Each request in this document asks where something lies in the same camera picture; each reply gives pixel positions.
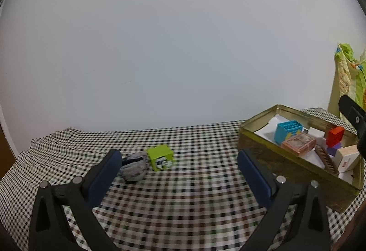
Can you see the checked tablecloth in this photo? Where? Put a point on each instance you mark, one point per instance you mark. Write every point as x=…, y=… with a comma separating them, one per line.
x=185, y=196

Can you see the red building block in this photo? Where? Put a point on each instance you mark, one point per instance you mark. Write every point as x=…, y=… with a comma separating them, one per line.
x=335, y=138

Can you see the copper-framed pink card box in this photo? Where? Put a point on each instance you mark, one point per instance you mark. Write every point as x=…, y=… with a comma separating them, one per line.
x=298, y=143

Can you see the white paper sheet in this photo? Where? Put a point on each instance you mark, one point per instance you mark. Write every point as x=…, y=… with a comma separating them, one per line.
x=267, y=131

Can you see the dark grey stone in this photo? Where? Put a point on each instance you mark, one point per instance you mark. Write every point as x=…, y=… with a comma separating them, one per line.
x=138, y=156

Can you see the brown wooden door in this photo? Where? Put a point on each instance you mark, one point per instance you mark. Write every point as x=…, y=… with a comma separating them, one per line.
x=5, y=148

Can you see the green building block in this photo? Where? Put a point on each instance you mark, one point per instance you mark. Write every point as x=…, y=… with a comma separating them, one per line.
x=158, y=153

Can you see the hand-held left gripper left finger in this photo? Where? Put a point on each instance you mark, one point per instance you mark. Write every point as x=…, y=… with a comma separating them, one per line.
x=103, y=176

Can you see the blue building block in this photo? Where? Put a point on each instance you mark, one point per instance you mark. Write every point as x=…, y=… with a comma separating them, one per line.
x=286, y=131

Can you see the brown wooden comb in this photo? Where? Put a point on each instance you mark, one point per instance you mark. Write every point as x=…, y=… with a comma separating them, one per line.
x=327, y=159

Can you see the light grey stone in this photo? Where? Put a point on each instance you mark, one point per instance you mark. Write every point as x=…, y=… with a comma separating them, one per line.
x=134, y=172

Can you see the purple building block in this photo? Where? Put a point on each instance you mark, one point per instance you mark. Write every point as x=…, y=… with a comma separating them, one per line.
x=334, y=151

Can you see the green and yellow cloth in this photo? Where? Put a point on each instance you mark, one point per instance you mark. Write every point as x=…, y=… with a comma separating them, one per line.
x=344, y=82

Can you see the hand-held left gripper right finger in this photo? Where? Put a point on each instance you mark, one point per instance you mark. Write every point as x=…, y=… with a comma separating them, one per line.
x=254, y=179

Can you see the gold tin box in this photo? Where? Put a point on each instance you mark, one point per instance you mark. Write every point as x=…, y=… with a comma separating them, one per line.
x=271, y=159

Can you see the white box with red label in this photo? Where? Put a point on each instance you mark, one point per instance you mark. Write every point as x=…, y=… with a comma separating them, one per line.
x=347, y=158

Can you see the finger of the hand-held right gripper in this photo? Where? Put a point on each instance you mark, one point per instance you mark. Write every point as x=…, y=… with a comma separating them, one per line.
x=351, y=113

